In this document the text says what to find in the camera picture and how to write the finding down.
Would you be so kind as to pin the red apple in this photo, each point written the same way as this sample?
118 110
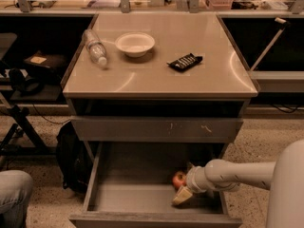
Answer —
179 179

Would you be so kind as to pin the closed top drawer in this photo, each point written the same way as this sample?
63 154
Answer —
156 129

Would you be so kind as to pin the open middle drawer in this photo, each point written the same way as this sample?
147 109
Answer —
131 186

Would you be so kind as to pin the black folding stand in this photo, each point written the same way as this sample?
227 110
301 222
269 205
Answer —
19 128

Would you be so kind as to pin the black headphones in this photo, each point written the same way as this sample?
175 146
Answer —
25 86

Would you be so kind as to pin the black box with label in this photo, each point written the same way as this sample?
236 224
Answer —
46 64

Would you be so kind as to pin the clear plastic water bottle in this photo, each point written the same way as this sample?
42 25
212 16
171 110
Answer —
95 48

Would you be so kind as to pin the grey drawer cabinet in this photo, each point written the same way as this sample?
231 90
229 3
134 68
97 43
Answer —
218 87

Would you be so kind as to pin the white bowl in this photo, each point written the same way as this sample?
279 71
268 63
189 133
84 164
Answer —
134 44

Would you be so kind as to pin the black backpack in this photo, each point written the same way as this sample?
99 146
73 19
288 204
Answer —
73 160

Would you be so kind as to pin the person's knee in jeans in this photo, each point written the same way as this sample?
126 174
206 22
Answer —
15 192

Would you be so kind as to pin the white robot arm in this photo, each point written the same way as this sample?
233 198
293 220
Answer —
283 178

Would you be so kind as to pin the black snack bar wrapper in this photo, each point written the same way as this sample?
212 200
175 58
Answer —
185 62

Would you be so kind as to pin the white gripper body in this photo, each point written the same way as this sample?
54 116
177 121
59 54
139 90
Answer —
192 179

